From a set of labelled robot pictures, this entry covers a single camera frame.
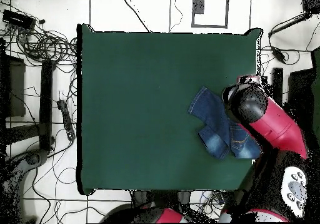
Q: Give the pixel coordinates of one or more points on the blue denim jeans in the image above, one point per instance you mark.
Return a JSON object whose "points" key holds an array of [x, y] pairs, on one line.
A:
{"points": [[215, 124]]}

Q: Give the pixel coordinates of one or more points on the black power adapter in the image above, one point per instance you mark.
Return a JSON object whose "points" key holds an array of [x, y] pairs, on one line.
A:
{"points": [[278, 54]]}

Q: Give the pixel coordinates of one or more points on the black power strip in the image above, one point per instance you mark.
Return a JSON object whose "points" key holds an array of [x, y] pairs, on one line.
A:
{"points": [[66, 120]]}

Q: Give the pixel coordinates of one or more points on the dark green table cloth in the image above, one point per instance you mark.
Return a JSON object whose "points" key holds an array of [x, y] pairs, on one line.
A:
{"points": [[120, 83]]}

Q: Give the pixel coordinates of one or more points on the grey floor socket plate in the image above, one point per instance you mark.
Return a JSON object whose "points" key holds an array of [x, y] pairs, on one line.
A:
{"points": [[199, 6]]}

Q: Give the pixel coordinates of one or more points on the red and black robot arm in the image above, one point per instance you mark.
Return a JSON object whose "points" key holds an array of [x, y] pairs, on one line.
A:
{"points": [[275, 124]]}

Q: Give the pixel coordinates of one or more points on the black hub box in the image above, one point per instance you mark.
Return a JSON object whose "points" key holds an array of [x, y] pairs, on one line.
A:
{"points": [[18, 20]]}

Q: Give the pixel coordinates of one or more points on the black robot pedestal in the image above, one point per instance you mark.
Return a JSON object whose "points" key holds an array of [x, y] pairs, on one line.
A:
{"points": [[162, 199]]}

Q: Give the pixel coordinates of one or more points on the grey stand leg round foot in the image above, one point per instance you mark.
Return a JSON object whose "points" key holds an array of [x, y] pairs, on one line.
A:
{"points": [[32, 157]]}

